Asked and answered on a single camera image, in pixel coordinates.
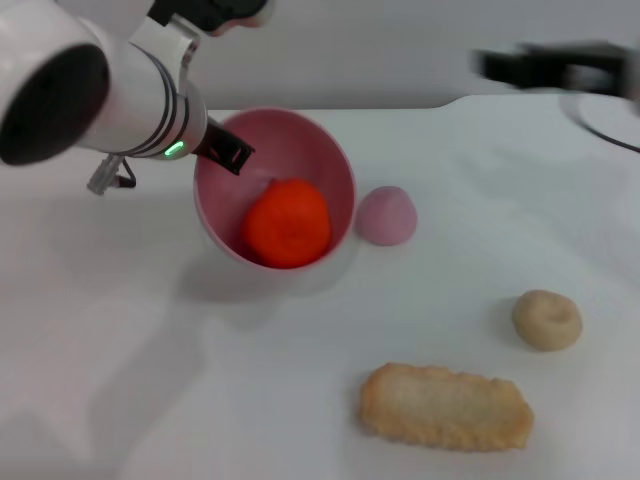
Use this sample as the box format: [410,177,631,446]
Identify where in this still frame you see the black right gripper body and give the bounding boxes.
[519,42,640,100]

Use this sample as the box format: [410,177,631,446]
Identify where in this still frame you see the pink plastic bowl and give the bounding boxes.
[193,106,357,272]

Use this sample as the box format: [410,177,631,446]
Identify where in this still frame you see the orange toy fruit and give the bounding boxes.
[241,178,333,269]

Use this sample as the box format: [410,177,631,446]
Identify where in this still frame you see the pink dome-shaped bun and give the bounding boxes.
[354,185,419,247]

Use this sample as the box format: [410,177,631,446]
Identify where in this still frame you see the beige round bun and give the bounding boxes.
[511,289,584,353]

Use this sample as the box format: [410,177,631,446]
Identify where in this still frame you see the fried breaded cutlet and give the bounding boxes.
[358,362,536,453]

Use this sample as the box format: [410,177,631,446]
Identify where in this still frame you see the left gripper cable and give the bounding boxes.
[86,153,138,197]

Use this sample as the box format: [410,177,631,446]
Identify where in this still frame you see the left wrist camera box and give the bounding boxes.
[148,0,275,37]

